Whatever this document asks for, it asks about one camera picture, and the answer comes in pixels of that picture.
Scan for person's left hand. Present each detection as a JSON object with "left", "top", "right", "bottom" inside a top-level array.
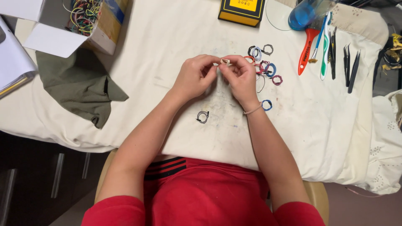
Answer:
[{"left": 171, "top": 54, "right": 221, "bottom": 102}]

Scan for person's right hand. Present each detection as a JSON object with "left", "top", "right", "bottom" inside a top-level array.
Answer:
[{"left": 219, "top": 55, "right": 262, "bottom": 110}]

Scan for beige wrist band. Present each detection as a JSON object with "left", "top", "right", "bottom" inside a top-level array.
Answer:
[{"left": 243, "top": 101, "right": 263, "bottom": 115}]

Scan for cream table cloth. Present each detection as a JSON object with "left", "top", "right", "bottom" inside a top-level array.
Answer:
[{"left": 0, "top": 0, "right": 390, "bottom": 189}]

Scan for yellow and black box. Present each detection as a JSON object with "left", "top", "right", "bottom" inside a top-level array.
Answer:
[{"left": 218, "top": 0, "right": 266, "bottom": 28}]

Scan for clear round glass disc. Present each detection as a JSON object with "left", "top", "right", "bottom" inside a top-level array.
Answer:
[{"left": 265, "top": 0, "right": 295, "bottom": 31}]

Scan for green and white toothbrush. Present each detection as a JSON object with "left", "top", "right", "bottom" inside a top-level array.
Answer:
[{"left": 320, "top": 12, "right": 333, "bottom": 81}]

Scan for blue plastic container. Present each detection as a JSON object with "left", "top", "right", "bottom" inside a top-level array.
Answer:
[{"left": 288, "top": 0, "right": 339, "bottom": 31}]

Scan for black curved tweezers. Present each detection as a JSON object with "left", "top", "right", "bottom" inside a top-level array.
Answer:
[{"left": 327, "top": 26, "right": 338, "bottom": 80}]

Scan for black pointed tweezers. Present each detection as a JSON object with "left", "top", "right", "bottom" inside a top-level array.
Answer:
[
  {"left": 347, "top": 50, "right": 361, "bottom": 94},
  {"left": 343, "top": 43, "right": 352, "bottom": 88}
]

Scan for olive green cloth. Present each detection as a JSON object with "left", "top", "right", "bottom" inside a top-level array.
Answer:
[{"left": 35, "top": 47, "right": 129, "bottom": 129}]

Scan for red shirt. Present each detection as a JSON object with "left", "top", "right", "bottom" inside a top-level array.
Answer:
[{"left": 81, "top": 156, "right": 326, "bottom": 226}]

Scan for white cardboard box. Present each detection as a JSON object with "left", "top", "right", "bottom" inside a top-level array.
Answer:
[{"left": 0, "top": 0, "right": 130, "bottom": 59}]

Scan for white eyelet cloth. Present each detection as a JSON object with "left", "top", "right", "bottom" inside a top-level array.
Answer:
[{"left": 358, "top": 89, "right": 402, "bottom": 196}]

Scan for heap of yellow black scraps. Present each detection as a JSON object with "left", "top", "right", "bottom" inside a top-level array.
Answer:
[{"left": 373, "top": 33, "right": 402, "bottom": 91}]

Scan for white paper pad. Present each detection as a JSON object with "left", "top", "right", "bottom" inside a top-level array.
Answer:
[{"left": 0, "top": 15, "right": 39, "bottom": 100}]

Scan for cluster of coloured wire rings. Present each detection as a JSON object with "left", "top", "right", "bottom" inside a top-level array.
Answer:
[{"left": 244, "top": 44, "right": 283, "bottom": 94}]

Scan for grey wire coil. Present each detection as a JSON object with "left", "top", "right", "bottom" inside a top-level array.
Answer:
[{"left": 196, "top": 110, "right": 210, "bottom": 124}]

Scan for orange handled brush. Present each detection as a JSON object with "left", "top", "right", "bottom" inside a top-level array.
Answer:
[{"left": 297, "top": 28, "right": 320, "bottom": 76}]

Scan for blue handled small brush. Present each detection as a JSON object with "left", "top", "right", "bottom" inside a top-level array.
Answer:
[{"left": 308, "top": 14, "right": 329, "bottom": 64}]

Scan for bundle of coloured loose wires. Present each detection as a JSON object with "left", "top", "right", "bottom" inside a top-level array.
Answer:
[{"left": 62, "top": 0, "right": 102, "bottom": 37}]

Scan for thin pink cable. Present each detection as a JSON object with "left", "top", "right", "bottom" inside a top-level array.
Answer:
[{"left": 345, "top": 187, "right": 384, "bottom": 198}]

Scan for dark cabinet with metal handles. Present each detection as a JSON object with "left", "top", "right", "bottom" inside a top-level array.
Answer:
[{"left": 0, "top": 130, "right": 110, "bottom": 226}]

